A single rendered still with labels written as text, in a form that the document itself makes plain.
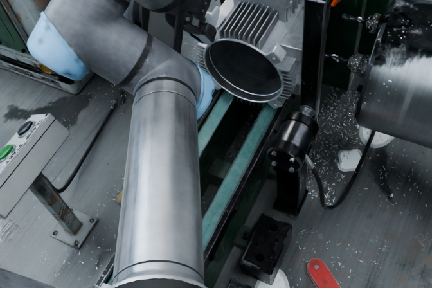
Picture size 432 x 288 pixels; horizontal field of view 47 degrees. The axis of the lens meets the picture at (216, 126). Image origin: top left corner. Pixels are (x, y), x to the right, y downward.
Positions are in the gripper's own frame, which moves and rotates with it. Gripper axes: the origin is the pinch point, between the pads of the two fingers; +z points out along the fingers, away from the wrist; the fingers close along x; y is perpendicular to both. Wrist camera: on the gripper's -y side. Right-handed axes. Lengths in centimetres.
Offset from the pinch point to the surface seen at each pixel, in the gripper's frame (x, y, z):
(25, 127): 19.0, -23.2, -12.3
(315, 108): -20.8, -5.0, 4.2
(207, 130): -1.5, -14.0, 11.4
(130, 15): 15.4, 0.8, -0.4
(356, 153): -27.5, -8.6, 27.9
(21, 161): 15.8, -27.9, -14.4
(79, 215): 18.0, -38.7, 10.1
